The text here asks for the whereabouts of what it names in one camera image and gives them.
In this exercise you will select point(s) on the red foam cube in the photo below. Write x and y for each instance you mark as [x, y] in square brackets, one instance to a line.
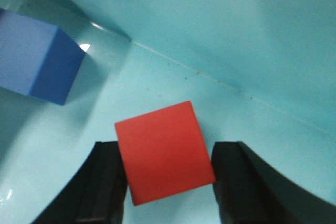
[164, 153]

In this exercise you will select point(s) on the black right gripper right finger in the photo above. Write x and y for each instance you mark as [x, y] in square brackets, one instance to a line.
[249, 190]

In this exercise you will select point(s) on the light teal plastic tub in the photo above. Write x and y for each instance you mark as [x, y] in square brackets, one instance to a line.
[257, 71]

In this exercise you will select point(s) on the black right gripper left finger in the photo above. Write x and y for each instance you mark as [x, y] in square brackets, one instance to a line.
[95, 194]

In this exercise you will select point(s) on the blue foam cube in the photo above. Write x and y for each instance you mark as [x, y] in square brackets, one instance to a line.
[38, 59]

